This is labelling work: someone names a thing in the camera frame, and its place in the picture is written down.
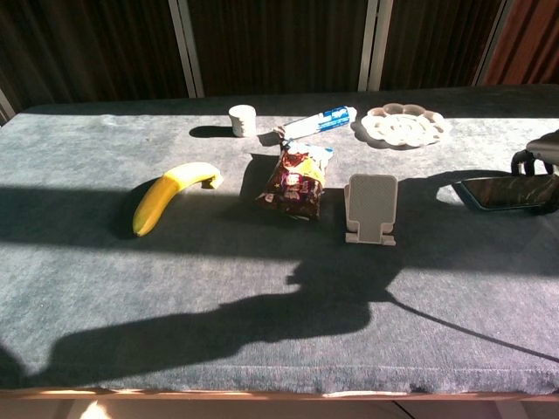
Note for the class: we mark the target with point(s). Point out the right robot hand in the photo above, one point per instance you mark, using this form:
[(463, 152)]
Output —
[(546, 148)]

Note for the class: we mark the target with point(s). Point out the black smartphone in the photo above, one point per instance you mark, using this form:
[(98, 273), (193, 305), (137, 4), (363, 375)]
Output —
[(502, 194)]

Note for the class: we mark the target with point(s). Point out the white plastic phone stand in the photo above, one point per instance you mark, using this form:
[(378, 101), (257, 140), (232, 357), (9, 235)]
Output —
[(373, 205)]

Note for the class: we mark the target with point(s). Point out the orange-brown curtain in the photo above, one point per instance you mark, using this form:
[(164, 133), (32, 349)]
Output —
[(528, 43)]

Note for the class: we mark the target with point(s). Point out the white flower-shaped palette tray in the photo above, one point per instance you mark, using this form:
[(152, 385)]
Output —
[(404, 126)]

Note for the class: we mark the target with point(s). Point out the dark brown curtain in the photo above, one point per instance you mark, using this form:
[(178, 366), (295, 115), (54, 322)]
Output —
[(279, 43), (87, 48), (436, 43)]

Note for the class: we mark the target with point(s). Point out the white blue toothpaste tube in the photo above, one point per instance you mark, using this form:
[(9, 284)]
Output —
[(316, 122)]

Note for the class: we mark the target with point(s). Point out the dark brown snack bag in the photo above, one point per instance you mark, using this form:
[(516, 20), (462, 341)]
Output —
[(292, 183)]

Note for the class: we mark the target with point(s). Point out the small white ribbed cup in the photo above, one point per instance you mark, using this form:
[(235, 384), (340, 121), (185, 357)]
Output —
[(242, 120)]

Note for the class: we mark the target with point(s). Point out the yellow banana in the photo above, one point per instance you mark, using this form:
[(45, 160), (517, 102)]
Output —
[(157, 205)]

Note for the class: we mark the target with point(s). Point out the grey-blue table cloth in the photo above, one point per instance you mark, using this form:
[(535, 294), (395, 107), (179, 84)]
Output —
[(109, 270)]

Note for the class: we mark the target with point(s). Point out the white frame post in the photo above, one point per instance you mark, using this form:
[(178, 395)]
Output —
[(373, 43), (491, 43), (188, 48), (5, 107)]

